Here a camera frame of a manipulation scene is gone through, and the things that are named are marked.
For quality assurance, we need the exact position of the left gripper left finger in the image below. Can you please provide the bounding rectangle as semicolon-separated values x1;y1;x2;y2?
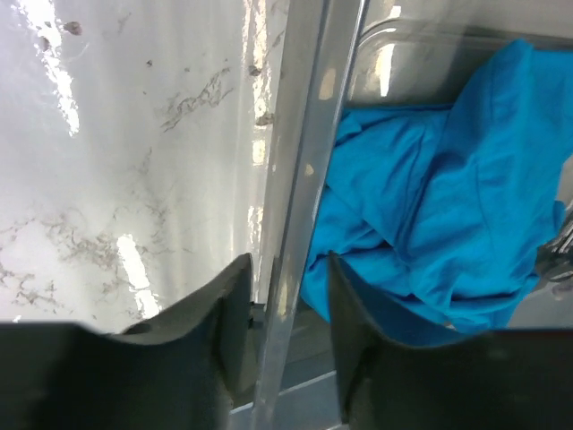
1;254;256;429

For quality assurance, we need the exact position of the clear plastic bin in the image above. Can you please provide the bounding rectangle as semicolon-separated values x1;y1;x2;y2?
229;1;572;429

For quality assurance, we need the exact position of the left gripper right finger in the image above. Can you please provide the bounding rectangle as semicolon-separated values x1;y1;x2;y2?
329;254;572;429

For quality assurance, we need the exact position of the blue t shirt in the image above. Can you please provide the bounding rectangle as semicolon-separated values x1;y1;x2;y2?
301;40;572;332

